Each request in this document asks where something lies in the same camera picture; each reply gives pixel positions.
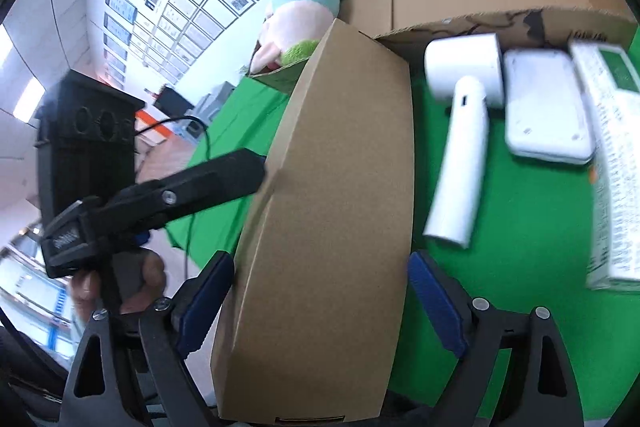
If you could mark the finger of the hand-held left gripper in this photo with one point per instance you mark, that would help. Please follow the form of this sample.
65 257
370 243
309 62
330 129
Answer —
215 181

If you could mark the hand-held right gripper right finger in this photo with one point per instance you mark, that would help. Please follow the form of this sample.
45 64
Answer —
436 304

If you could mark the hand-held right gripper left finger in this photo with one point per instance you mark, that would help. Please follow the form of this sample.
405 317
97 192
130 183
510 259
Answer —
204 307

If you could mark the cardboard insert divider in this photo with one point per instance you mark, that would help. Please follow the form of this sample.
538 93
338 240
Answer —
325 207

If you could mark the white hair dryer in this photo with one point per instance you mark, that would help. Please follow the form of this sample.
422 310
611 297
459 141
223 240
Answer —
460 167

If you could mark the white device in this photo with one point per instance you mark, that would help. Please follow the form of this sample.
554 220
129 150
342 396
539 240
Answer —
545 107

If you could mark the person's left hand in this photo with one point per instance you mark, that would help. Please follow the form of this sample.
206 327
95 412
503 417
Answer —
147 274

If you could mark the orange and white counter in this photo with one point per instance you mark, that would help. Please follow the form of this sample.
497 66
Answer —
155 127

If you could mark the grey plastic stool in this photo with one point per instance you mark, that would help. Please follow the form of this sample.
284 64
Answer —
215 102

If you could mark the black rectangular object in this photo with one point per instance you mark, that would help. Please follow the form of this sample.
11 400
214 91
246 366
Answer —
172 99

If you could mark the pink and teal plush toy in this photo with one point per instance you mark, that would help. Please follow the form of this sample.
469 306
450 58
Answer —
300 12

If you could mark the green and white carton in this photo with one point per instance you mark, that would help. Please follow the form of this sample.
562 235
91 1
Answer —
617 167

